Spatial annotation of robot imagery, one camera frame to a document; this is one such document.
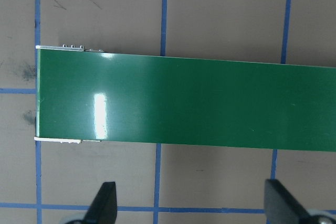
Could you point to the green belt conveyor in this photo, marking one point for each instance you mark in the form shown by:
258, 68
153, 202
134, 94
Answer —
183, 103

